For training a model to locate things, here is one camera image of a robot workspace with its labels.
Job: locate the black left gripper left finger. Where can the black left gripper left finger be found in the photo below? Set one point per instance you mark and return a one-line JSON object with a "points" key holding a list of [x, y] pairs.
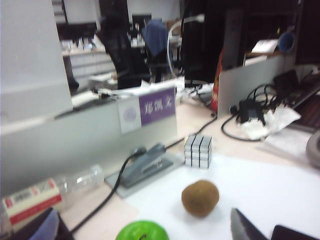
{"points": [[32, 230]]}

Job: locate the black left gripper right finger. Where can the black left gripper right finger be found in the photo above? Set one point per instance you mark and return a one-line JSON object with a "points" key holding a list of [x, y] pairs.
{"points": [[241, 227]]}

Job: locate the black smartphone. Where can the black smartphone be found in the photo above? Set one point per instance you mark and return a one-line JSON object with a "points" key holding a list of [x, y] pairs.
{"points": [[295, 233]]}

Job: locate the clear bottle red label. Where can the clear bottle red label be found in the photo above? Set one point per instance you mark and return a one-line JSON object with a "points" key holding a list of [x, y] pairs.
{"points": [[35, 200]]}

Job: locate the white paper sheet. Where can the white paper sheet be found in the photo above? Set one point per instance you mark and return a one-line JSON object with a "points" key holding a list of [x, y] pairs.
{"points": [[250, 190]]}

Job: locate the fuzzy brown kiwi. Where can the fuzzy brown kiwi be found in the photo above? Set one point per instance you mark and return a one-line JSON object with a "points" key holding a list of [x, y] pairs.
{"points": [[200, 198]]}

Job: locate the silver mirror cube puzzle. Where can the silver mirror cube puzzle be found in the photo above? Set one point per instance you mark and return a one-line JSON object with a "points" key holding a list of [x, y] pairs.
{"points": [[198, 152]]}

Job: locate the frosted glass desk partition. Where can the frosted glass desk partition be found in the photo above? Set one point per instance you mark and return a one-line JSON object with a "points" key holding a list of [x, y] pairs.
{"points": [[75, 145]]}

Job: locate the green plastic apple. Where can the green plastic apple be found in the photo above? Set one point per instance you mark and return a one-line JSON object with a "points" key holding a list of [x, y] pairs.
{"points": [[140, 231]]}

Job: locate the grey stapler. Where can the grey stapler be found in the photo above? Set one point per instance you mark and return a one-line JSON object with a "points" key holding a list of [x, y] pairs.
{"points": [[147, 165]]}

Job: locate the white crumpled tissue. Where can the white crumpled tissue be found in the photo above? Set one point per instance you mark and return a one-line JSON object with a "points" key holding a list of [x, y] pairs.
{"points": [[275, 120]]}

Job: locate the black power brick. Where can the black power brick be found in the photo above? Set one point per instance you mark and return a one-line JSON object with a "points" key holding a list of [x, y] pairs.
{"points": [[250, 111]]}

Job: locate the red orange snack bag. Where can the red orange snack bag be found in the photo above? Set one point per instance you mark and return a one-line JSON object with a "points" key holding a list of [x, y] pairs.
{"points": [[217, 82]]}

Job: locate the grey side partition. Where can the grey side partition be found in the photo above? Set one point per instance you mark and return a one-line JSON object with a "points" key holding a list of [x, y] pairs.
{"points": [[245, 80]]}

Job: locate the purple white name plate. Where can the purple white name plate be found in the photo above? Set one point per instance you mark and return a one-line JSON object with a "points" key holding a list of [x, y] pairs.
{"points": [[155, 107]]}

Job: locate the loose white papers pile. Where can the loose white papers pile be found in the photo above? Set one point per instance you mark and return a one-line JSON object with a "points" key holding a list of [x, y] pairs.
{"points": [[140, 87]]}

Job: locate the large white board panel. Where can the large white board panel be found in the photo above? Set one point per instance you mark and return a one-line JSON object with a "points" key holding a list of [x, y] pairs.
{"points": [[30, 50]]}

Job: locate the blue round cup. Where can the blue round cup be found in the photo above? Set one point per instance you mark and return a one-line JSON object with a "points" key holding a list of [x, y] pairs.
{"points": [[287, 41]]}

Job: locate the black mesh office chair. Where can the black mesh office chair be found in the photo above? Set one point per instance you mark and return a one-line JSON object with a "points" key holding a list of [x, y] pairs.
{"points": [[125, 60]]}

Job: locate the blue jacket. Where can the blue jacket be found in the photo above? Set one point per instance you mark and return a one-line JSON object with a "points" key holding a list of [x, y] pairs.
{"points": [[155, 37]]}

